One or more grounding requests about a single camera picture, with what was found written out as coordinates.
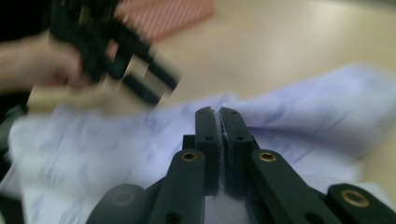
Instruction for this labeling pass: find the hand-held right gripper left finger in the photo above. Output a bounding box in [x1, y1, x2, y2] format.
[182, 105, 224, 198]

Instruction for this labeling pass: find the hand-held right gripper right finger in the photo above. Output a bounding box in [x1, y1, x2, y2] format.
[219, 106, 260, 199]

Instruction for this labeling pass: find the pink plastic basket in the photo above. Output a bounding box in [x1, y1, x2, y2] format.
[112, 0, 217, 44]

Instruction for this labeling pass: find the light blue patterned towel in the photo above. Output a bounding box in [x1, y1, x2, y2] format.
[0, 62, 396, 224]

